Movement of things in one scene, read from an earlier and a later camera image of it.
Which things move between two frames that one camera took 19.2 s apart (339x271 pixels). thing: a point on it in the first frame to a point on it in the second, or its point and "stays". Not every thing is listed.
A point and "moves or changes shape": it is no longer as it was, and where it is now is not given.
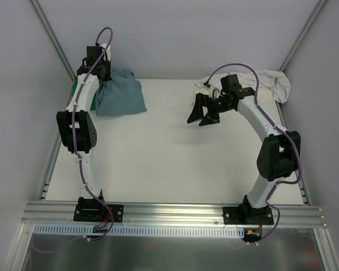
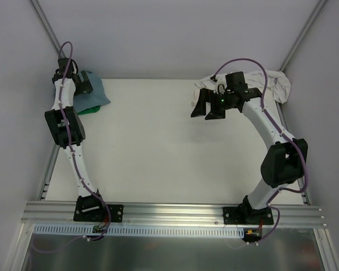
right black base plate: (245, 214) stays
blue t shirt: (122, 95) moves or changes shape
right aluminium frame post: (305, 31) stays
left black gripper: (104, 72) to (85, 83)
